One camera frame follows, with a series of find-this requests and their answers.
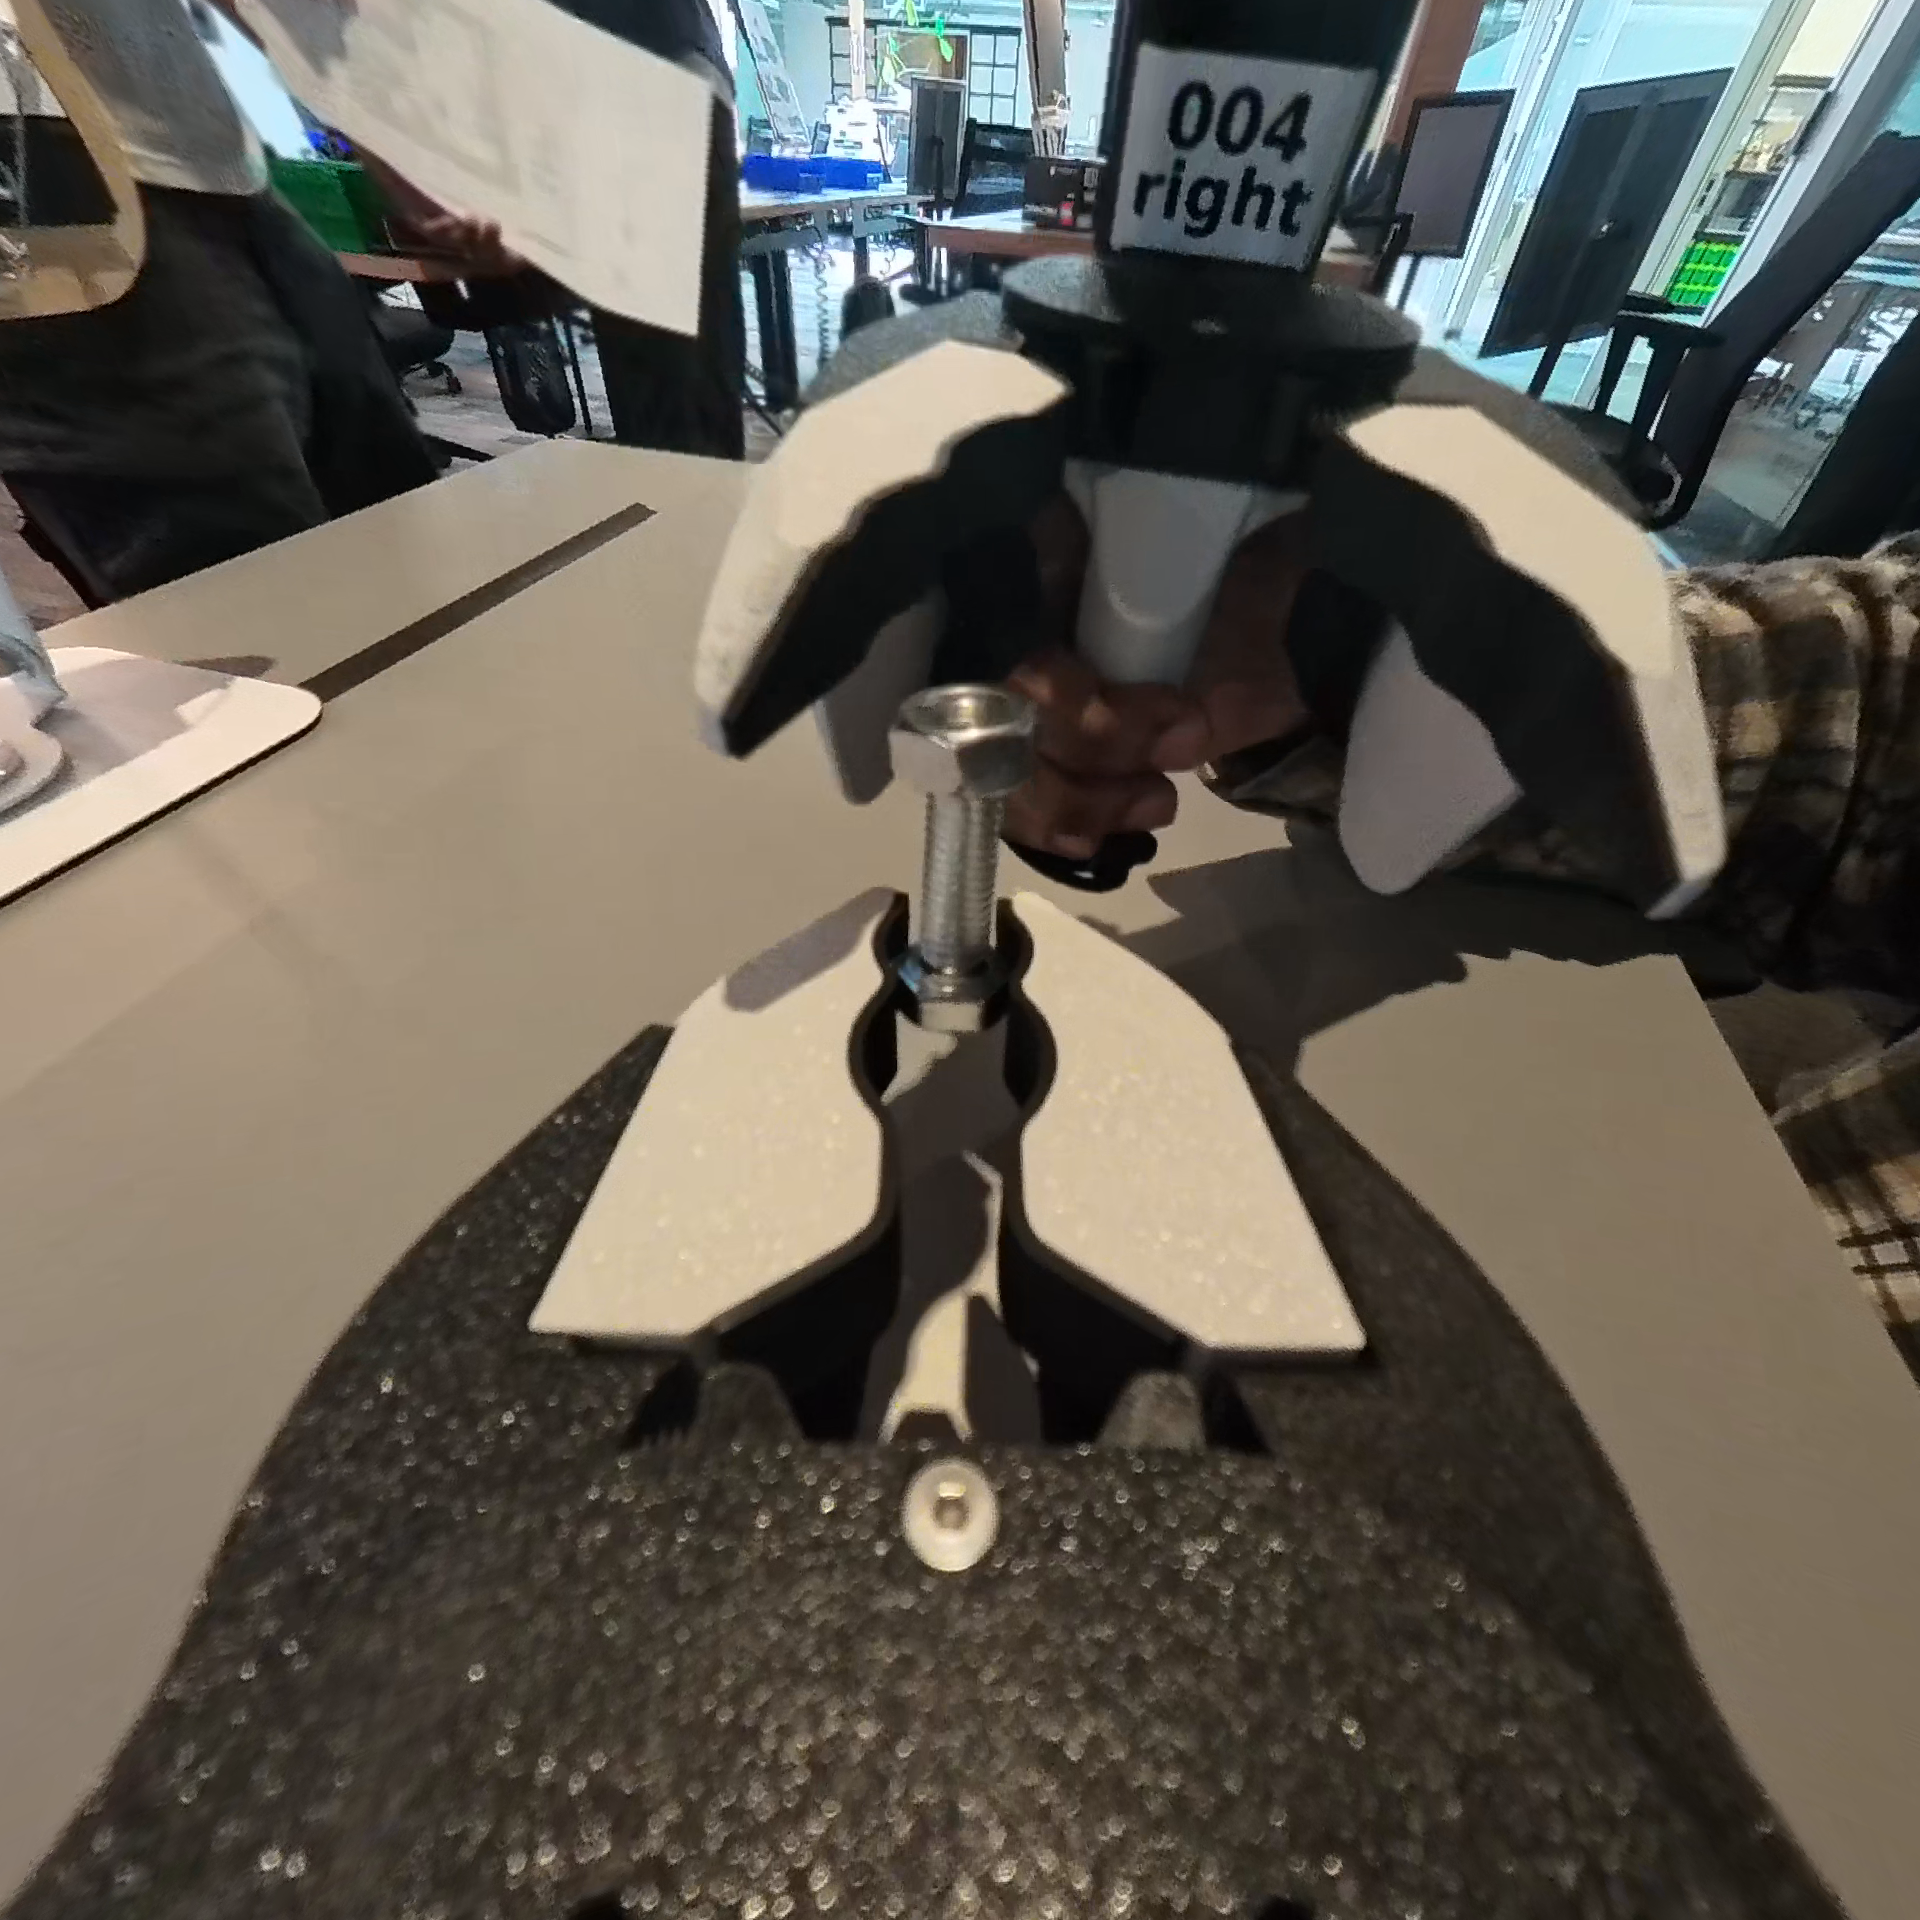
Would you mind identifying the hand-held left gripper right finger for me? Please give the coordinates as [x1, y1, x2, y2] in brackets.
[1009, 890, 1370, 1366]

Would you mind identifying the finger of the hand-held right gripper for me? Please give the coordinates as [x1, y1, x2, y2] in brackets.
[1320, 397, 1729, 921]
[693, 337, 1074, 808]

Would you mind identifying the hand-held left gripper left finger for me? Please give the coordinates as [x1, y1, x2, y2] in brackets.
[528, 888, 913, 1369]

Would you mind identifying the silver hex bolt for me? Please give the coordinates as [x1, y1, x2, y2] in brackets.
[889, 681, 1041, 800]
[897, 786, 1025, 1033]

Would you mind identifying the person's right forearm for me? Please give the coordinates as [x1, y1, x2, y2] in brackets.
[1245, 555, 1920, 993]

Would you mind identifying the person's right hand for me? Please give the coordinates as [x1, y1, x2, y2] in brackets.
[1005, 497, 1353, 864]

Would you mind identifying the white paper sheet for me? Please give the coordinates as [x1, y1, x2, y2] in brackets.
[248, 0, 720, 339]

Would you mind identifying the green plastic bin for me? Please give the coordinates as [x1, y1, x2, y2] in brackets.
[270, 158, 394, 256]

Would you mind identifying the person's plaid shirt torso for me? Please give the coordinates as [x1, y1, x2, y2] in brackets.
[1770, 1035, 1920, 1321]

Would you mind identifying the wooden board with instruction sheet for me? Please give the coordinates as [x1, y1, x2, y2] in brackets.
[0, 0, 153, 324]

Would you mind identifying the grey screen black frame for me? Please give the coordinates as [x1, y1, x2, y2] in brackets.
[1401, 89, 1517, 256]

